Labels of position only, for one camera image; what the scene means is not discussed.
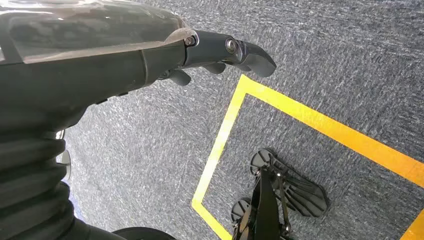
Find yellow floor tape square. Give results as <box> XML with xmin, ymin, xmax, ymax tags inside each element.
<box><xmin>191</xmin><ymin>74</ymin><xmax>424</xmax><ymax>240</ymax></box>

